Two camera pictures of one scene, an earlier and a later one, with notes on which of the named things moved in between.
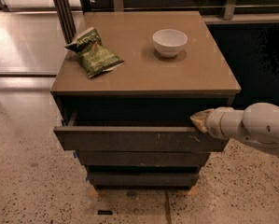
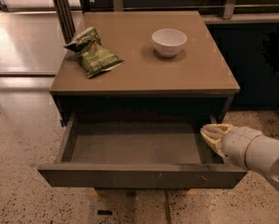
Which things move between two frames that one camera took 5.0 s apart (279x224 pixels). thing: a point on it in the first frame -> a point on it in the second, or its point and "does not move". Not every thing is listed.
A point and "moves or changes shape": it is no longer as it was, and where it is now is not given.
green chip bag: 96,56 does not move
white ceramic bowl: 169,42 does not move
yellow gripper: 213,122 -> 236,144
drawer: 131,138 moves or changes shape
